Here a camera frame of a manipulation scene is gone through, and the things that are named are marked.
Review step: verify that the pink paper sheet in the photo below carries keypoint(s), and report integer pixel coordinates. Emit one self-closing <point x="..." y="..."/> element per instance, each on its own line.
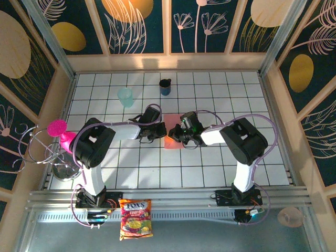
<point x="172" y="119"/>

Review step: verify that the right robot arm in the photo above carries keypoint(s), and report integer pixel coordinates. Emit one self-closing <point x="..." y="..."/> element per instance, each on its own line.
<point x="212" y="136"/>

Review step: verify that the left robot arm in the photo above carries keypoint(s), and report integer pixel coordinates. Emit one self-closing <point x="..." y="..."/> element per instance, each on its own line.
<point x="123" y="132"/>

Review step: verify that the translucent teal plastic cup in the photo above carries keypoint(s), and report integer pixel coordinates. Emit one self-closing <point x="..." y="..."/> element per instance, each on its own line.
<point x="126" y="98"/>

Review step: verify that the dark blue mug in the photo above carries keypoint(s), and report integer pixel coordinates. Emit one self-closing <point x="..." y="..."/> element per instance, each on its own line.
<point x="165" y="89"/>

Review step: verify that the Fox's fruit candy bag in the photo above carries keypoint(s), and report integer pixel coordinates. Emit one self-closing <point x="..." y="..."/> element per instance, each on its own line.
<point x="135" y="219"/>

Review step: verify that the magenta plastic goblet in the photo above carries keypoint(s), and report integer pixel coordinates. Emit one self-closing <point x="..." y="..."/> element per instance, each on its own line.
<point x="56" y="127"/>

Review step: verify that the clear round suction disc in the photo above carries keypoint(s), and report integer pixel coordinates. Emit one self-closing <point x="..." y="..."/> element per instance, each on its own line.
<point x="290" y="216"/>

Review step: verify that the aluminium front rail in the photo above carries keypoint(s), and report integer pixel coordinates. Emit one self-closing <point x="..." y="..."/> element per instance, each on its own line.
<point x="170" y="199"/>

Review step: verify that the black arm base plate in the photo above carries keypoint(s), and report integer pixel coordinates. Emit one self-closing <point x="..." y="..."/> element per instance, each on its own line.
<point x="223" y="197"/>
<point x="114" y="197"/>

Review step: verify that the aluminium frame post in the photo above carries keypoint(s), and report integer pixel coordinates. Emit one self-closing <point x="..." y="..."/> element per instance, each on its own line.
<point x="282" y="39"/>
<point x="50" y="39"/>

